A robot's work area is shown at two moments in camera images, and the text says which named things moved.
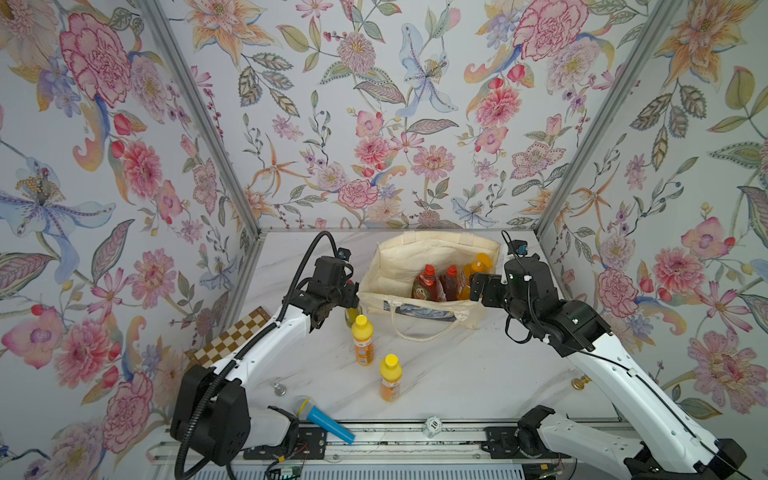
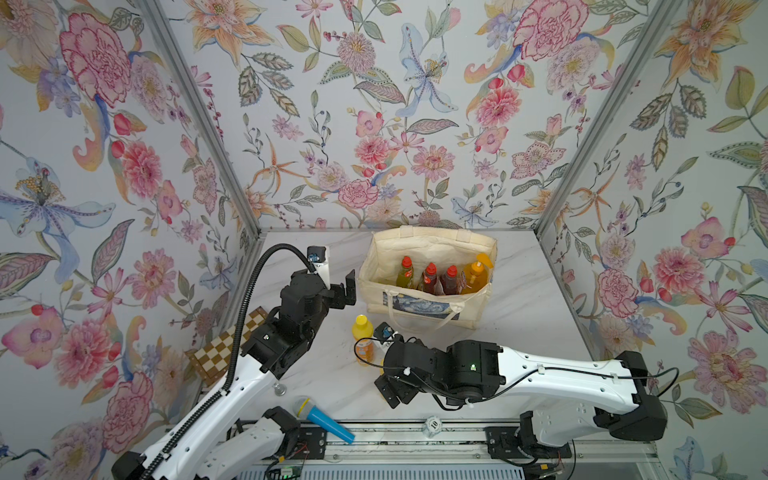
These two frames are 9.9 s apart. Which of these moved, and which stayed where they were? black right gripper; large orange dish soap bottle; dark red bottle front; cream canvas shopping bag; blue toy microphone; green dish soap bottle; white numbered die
Moved: green dish soap bottle; black right gripper
Stayed: large orange dish soap bottle; cream canvas shopping bag; white numbered die; blue toy microphone; dark red bottle front
